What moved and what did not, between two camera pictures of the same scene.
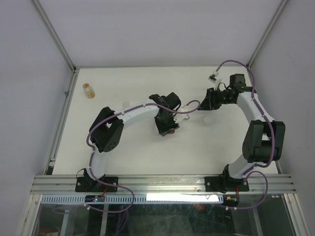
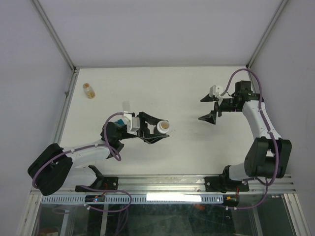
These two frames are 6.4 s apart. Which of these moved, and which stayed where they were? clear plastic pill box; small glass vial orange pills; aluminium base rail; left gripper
Moved: left gripper
Stayed: aluminium base rail; clear plastic pill box; small glass vial orange pills
